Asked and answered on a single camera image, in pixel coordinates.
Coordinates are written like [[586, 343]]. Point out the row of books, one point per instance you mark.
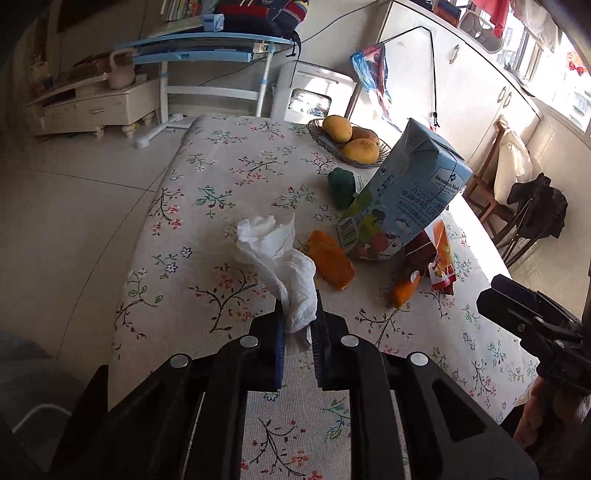
[[184, 9]]

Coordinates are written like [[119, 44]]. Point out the grey padded seat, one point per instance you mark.
[[482, 27]]

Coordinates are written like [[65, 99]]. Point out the woven fruit basket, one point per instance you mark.
[[323, 141]]

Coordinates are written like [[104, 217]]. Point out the red window decoration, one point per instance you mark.
[[579, 64]]

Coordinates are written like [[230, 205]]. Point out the red snack wrapper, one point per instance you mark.
[[436, 249]]

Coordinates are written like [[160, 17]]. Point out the pink kettlebell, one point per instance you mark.
[[122, 71]]

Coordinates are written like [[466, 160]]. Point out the yellow mango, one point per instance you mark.
[[360, 151], [367, 134], [337, 128]]

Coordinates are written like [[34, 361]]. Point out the black television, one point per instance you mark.
[[78, 11]]

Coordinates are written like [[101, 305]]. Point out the white floor appliance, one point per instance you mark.
[[295, 78]]

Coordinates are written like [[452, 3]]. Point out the black cloth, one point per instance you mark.
[[538, 203]]

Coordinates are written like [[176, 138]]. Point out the dark striped backpack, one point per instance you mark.
[[258, 14]]

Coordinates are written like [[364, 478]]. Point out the cream television stand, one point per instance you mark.
[[92, 106]]

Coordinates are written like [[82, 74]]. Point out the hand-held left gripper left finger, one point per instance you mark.
[[278, 350]]

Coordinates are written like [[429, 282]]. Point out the blue study desk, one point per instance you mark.
[[198, 55]]

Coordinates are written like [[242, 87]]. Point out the blue milk carton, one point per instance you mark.
[[411, 184]]

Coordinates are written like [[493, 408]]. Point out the window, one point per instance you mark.
[[568, 92]]

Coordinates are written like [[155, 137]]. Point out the white tissue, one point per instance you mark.
[[291, 277]]

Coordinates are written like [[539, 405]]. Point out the cream chair cushion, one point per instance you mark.
[[512, 161]]

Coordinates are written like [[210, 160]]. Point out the white cabinet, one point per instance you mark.
[[471, 74]]

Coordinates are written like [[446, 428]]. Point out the person's right forearm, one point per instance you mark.
[[568, 406]]

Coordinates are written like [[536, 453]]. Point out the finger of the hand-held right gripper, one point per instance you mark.
[[508, 311], [517, 287]]

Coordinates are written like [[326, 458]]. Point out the wooden chair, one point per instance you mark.
[[526, 244], [482, 184]]

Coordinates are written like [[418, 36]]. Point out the pale grey chair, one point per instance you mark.
[[27, 383]]

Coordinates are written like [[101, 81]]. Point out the red box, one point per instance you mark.
[[448, 9]]

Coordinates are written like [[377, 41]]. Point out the colourful hanging bag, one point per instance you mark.
[[374, 78]]

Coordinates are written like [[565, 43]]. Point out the orange peel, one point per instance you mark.
[[405, 290], [330, 263]]

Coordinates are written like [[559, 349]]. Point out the red hanging garment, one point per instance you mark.
[[491, 11]]

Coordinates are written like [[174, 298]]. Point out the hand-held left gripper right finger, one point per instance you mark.
[[317, 355]]

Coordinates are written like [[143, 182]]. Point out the floral tablecloth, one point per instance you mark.
[[221, 184]]

